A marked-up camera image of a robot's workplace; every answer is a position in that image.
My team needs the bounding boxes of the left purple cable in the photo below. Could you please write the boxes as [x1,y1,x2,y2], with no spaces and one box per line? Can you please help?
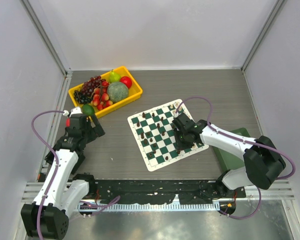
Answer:
[31,110,69,238]

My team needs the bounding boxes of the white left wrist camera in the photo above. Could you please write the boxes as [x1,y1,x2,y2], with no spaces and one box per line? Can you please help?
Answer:
[62,107,83,118]

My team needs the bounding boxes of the green plastic tray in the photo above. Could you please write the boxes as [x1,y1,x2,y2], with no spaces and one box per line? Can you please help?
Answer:
[212,127,250,172]

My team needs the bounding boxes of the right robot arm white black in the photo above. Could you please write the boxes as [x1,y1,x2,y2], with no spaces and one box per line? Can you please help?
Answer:
[172,113,286,197]

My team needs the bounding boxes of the dark purple grape bunch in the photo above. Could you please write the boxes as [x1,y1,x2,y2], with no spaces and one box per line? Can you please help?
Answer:
[80,75,102,98]

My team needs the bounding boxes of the green avocado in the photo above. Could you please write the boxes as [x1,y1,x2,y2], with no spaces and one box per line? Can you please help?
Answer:
[81,104,95,117]

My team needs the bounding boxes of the green netted melon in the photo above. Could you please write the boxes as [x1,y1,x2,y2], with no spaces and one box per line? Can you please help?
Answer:
[107,82,129,103]

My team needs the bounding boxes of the green pear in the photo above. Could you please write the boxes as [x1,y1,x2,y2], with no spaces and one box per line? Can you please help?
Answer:
[108,69,121,84]

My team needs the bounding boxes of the green white chess board mat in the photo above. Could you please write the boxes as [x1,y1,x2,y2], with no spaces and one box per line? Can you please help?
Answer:
[127,99,209,172]

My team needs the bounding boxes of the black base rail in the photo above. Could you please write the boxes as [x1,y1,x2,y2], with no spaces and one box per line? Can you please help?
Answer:
[83,179,246,205]

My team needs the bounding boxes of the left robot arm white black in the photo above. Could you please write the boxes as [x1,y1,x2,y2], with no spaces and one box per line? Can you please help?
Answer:
[20,113,105,240]

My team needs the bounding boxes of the red apple in tray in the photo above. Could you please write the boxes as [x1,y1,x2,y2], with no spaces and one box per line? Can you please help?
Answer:
[119,76,133,89]

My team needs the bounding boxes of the black grape bunch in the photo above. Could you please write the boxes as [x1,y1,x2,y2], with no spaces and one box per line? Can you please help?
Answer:
[73,90,92,105]

